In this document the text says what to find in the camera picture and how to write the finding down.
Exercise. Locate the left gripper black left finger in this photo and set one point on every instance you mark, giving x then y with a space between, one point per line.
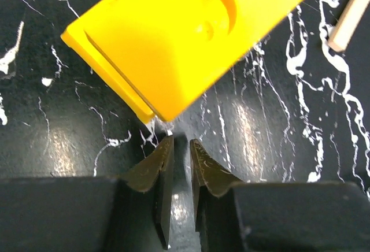
126 212

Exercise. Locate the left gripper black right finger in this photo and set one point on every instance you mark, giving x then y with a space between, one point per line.
233 215

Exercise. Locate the yellow plastic test tube rack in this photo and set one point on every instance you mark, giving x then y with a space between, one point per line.
159 56

